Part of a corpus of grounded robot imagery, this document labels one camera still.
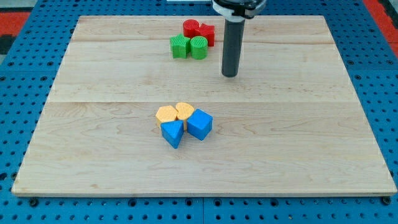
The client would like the red star block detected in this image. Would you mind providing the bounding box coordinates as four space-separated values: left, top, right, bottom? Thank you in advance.
195 23 215 47

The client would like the yellow heart block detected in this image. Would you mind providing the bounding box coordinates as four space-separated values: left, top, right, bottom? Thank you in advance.
175 102 195 131

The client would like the wooden board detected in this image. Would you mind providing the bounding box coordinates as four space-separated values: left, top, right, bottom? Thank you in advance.
12 16 397 197

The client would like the blue cube block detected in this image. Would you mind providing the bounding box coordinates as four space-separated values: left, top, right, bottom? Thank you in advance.
187 109 213 141

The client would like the red cylinder block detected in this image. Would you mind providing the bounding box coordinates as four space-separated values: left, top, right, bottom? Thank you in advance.
182 19 200 39

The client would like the green star block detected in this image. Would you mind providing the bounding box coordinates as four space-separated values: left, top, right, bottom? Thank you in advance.
170 34 190 58

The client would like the green cylinder block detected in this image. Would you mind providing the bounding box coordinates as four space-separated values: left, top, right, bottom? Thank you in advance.
190 36 208 60

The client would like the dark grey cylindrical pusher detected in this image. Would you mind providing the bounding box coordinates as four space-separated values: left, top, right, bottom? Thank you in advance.
221 20 245 78

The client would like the black white robot end effector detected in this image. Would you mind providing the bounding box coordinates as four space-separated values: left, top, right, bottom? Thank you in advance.
211 0 267 22

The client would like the blue triangle block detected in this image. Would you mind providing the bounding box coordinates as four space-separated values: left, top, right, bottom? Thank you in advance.
160 120 184 149

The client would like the yellow hexagon block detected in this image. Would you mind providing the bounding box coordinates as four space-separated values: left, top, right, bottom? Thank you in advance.
155 105 177 127

